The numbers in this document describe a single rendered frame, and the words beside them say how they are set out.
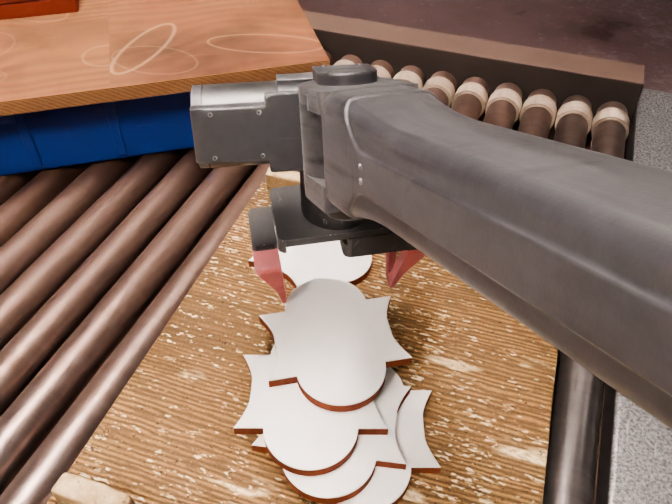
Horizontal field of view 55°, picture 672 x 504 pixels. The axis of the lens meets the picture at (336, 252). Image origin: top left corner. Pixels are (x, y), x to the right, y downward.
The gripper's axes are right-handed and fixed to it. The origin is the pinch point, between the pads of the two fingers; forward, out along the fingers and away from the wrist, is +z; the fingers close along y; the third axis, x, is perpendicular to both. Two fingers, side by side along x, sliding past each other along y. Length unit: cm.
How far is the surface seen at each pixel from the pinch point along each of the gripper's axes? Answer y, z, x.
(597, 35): 171, 101, 230
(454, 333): 10.2, 4.5, -3.9
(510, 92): 33, 6, 38
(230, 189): -8.8, 7.7, 25.0
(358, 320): 1.1, 0.5, -4.0
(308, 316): -3.0, 0.5, -2.8
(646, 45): 189, 101, 216
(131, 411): -18.6, 4.4, -7.0
